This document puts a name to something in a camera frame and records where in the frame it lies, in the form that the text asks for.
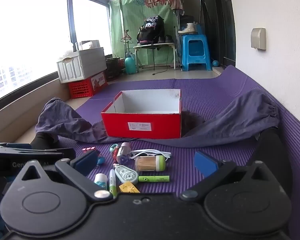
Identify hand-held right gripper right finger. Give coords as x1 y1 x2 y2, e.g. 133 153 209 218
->
179 151 277 201

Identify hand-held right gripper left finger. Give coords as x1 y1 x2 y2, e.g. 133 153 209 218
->
14 151 113 201

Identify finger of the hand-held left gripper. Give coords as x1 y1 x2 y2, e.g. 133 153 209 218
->
0 141 32 150
0 148 76 160

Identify clear bottle with silver cap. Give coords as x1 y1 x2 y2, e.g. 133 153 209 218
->
115 142 132 164

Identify toothpick jar with green lid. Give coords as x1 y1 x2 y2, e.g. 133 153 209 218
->
135 155 166 172

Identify red cardboard shoe box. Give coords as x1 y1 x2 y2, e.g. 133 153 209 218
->
101 89 182 139

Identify person's left black sock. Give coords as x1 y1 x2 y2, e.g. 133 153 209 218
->
30 132 60 151

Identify person's black sock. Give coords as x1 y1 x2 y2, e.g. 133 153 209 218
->
30 132 60 151
256 127 292 180

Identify small white bottle teal label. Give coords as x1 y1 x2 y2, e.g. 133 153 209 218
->
94 173 107 190

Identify white green glue pen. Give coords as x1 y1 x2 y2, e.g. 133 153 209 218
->
109 169 117 197

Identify white teal correction tape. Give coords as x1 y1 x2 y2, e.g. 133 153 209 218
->
114 165 140 184

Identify yellow paper card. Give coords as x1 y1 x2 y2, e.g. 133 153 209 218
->
119 182 140 193

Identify green highlighter pen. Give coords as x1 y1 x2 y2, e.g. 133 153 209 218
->
138 175 170 183

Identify person's grey pants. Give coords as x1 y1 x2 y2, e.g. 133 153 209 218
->
36 90 280 144

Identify person's right black sock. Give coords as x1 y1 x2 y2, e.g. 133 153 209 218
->
256 127 292 180

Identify purple ribbed foam mat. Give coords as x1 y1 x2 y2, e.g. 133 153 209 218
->
57 65 300 240

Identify red plastic crate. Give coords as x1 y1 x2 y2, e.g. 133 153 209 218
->
68 71 108 99

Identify black plastic basket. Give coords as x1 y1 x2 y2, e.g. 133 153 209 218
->
105 56 120 80

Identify white plastic storage crate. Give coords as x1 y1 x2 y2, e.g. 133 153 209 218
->
57 47 107 84

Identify teal spray jug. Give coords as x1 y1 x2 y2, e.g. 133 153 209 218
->
124 52 137 75

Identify blue plastic stool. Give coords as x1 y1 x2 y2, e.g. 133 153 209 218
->
181 34 212 71

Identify large window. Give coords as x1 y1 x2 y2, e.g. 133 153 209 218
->
0 0 111 103

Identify clear container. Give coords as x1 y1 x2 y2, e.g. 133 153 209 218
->
76 40 100 51

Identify white folding table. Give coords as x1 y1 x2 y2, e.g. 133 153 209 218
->
133 43 177 70

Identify white boot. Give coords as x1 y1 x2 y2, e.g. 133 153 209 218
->
178 22 198 34

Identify green curtain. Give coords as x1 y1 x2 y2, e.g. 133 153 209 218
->
109 0 178 68

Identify black backpack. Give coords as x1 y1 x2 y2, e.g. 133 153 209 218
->
137 15 165 44

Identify red clip drying hanger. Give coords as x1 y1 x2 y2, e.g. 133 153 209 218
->
144 0 171 7

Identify white cord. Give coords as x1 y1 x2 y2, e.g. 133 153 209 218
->
129 149 172 161

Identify black power cable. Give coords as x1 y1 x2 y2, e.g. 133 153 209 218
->
152 44 171 76

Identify beige wall socket cover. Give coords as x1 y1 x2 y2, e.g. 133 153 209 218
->
251 27 267 50

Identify dark sliding door frame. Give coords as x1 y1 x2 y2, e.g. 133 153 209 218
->
197 0 237 68

